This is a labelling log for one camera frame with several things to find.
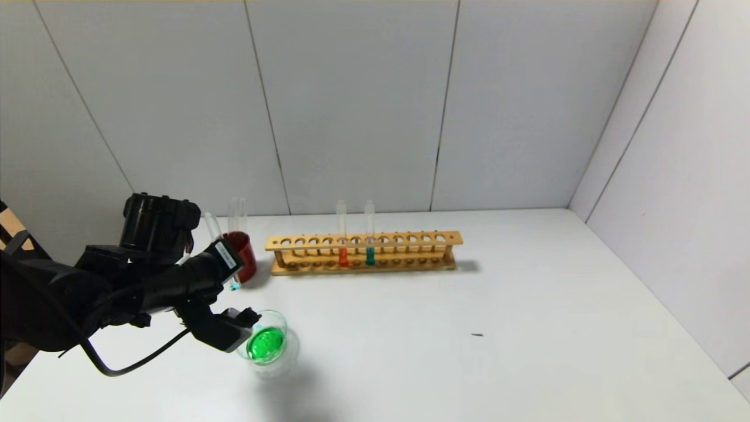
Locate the thick black cable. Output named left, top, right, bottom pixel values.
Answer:
left=59, top=328, right=193, bottom=377

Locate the orange pigment glass test tube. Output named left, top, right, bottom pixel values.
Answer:
left=336, top=200, right=349, bottom=268

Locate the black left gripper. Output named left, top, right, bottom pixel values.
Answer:
left=176, top=237, right=246, bottom=295

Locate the red plastic cup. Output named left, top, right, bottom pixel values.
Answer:
left=223, top=232, right=257, bottom=283

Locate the blue pigment glass test tube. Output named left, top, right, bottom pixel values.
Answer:
left=202, top=211, right=243, bottom=292

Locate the teal pigment glass test tube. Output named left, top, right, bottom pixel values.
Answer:
left=364, top=200, right=376, bottom=266

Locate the clear glass dish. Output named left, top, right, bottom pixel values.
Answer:
left=237, top=309, right=301, bottom=376

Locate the black chair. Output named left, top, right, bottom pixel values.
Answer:
left=0, top=199, right=42, bottom=399

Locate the wooden test tube rack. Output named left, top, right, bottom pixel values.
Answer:
left=265, top=230, right=463, bottom=276

